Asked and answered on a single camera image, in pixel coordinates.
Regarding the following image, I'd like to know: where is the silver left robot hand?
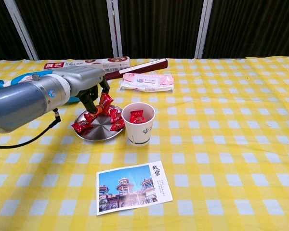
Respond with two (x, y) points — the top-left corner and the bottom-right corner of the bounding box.
(66, 66), (111, 114)

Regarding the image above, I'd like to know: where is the red candy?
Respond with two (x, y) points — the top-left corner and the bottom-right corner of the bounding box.
(110, 120), (125, 132)
(98, 93), (114, 114)
(84, 112), (98, 124)
(108, 107), (122, 122)
(71, 121), (92, 133)
(129, 110), (145, 124)

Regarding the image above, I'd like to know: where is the white paper cup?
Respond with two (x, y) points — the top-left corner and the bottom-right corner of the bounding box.
(121, 102), (156, 147)

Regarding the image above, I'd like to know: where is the white baking paper box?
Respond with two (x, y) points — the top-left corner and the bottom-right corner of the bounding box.
(43, 56), (131, 73)

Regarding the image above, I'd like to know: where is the round metal plate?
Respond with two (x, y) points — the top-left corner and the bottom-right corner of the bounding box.
(74, 104), (126, 141)

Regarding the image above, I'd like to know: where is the long maroon box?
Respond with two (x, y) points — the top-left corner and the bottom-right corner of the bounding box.
(105, 58), (169, 81)

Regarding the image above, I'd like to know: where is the pink wet wipes pack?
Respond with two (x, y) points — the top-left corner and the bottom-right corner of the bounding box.
(120, 73), (174, 93)

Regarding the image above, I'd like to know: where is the palace photo postcard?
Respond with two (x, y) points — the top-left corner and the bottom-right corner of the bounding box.
(96, 160), (173, 216)

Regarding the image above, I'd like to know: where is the yellow checked tablecloth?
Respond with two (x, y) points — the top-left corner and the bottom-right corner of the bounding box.
(0, 56), (289, 231)

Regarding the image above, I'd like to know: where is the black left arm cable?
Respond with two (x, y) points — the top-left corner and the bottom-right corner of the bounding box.
(0, 108), (62, 149)

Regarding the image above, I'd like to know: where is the white partition frame post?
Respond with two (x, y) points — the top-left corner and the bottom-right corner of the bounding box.
(3, 0), (39, 61)
(195, 0), (214, 59)
(106, 0), (123, 58)

